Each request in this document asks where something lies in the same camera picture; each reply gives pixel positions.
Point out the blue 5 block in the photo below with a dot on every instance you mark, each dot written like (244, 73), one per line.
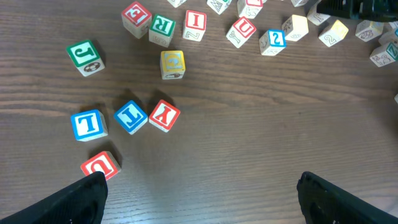
(388, 37)

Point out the green J block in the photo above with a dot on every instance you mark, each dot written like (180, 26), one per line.
(85, 57)

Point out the blue 2 block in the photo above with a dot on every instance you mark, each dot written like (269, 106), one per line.
(272, 42)

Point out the red u block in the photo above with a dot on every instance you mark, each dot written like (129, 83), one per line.
(240, 32)
(102, 162)

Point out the green N block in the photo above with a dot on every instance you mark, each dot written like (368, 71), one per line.
(219, 6)

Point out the blue T block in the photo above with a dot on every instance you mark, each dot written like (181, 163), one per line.
(131, 117)

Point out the yellow G block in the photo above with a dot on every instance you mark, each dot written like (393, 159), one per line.
(172, 64)

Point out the blue L block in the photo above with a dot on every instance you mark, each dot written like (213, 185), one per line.
(89, 125)

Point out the green B block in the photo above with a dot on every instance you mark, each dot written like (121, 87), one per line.
(298, 3)

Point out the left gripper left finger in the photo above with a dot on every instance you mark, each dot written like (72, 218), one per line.
(80, 202)

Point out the yellow block top centre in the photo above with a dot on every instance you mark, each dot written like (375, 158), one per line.
(315, 17)

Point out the red E block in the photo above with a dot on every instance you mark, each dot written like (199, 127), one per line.
(136, 19)

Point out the red U block centre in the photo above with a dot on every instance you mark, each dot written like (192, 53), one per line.
(240, 32)

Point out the green F block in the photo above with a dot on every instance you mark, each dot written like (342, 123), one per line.
(176, 3)

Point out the red Y block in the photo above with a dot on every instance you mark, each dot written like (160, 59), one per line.
(164, 116)

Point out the red H block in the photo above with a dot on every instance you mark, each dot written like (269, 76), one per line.
(249, 8)

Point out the green R block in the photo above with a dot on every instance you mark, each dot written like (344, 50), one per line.
(161, 30)

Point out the red I block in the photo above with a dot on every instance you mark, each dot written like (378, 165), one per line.
(194, 25)

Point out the green Z block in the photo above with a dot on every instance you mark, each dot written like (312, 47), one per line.
(384, 54)

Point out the red U block lower left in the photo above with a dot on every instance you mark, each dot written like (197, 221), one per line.
(102, 162)

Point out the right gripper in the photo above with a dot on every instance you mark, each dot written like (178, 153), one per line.
(372, 10)

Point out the yellow block right of centre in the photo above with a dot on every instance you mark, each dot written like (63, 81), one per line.
(334, 33)

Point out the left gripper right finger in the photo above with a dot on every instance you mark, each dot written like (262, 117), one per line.
(321, 202)

